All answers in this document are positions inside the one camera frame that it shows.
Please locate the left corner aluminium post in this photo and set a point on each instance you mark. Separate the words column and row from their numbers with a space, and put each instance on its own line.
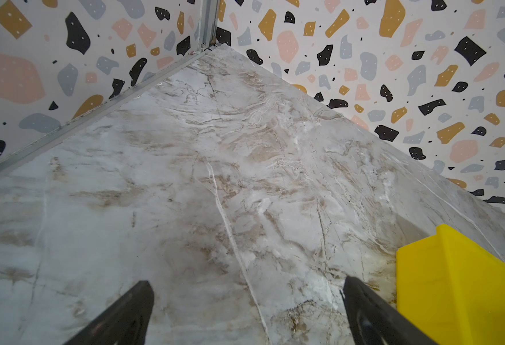
column 208, row 23

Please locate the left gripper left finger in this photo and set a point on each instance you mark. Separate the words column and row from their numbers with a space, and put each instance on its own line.
column 124, row 322

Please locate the yellow plastic bin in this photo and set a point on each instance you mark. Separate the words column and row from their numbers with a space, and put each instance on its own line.
column 452, row 289

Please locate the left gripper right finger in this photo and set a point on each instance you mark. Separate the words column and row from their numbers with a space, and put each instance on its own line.
column 373, row 321

